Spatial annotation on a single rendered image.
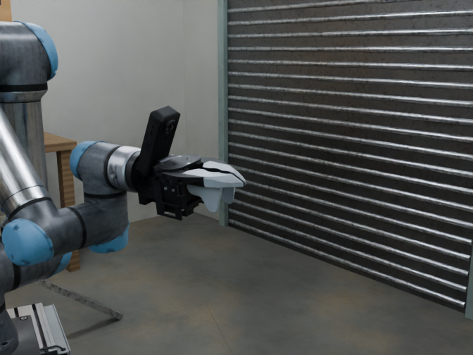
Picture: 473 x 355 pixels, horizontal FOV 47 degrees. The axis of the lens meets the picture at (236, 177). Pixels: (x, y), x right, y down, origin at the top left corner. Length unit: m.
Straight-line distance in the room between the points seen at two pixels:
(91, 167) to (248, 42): 3.14
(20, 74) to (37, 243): 0.37
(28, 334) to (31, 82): 0.53
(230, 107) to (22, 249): 3.39
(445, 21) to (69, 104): 2.59
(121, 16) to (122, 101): 0.64
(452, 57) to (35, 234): 2.51
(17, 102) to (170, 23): 3.52
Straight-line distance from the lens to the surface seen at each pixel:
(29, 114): 1.15
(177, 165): 0.82
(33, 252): 0.89
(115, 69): 4.32
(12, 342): 1.22
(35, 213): 0.91
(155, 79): 4.52
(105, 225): 0.96
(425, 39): 3.13
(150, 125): 0.82
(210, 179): 0.76
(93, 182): 0.95
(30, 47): 1.13
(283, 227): 3.93
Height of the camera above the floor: 1.42
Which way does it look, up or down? 14 degrees down
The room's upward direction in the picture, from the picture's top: straight up
